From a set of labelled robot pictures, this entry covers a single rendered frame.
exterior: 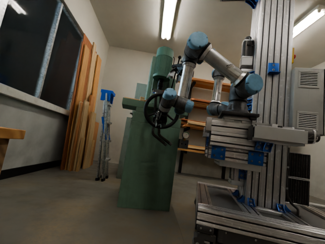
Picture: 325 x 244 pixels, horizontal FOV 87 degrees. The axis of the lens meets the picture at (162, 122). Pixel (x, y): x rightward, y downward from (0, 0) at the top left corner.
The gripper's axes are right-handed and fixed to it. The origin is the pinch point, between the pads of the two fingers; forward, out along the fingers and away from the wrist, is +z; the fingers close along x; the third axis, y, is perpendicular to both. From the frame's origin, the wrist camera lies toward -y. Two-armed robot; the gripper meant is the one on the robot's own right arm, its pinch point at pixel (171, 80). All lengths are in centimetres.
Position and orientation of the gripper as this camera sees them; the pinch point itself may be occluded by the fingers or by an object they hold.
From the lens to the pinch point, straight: 169.2
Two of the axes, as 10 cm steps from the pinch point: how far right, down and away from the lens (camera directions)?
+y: 5.3, 5.7, -6.3
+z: -5.3, 8.0, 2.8
